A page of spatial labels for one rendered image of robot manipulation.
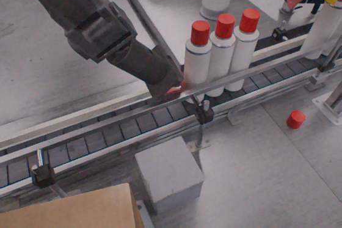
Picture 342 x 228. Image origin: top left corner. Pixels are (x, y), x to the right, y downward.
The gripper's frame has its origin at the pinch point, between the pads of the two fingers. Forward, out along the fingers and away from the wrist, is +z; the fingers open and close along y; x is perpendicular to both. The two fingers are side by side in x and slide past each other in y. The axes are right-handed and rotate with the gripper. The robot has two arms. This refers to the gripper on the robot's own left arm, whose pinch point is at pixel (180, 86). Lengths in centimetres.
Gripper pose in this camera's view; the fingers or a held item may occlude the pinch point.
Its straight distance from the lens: 58.0
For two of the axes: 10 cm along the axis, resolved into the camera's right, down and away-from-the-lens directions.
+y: -4.1, -7.3, 5.5
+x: -7.3, 6.3, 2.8
